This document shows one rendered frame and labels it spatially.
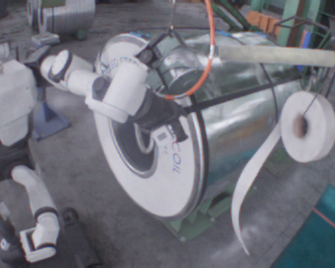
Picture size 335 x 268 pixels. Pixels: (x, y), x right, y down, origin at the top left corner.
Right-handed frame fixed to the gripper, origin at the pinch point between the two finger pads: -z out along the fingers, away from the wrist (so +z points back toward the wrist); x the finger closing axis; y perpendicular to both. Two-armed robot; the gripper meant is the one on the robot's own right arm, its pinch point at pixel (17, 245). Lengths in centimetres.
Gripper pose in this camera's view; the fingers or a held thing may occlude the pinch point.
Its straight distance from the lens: 133.8
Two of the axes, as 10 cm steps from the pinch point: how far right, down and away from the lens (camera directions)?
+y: 5.9, -4.2, 6.9
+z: -0.4, -8.7, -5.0
